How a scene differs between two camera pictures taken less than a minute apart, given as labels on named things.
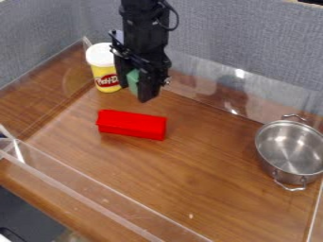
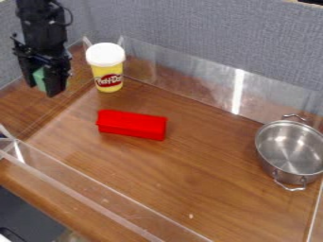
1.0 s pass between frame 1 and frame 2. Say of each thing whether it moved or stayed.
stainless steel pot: stayed
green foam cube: moved
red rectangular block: stayed
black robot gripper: moved
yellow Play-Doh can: stayed
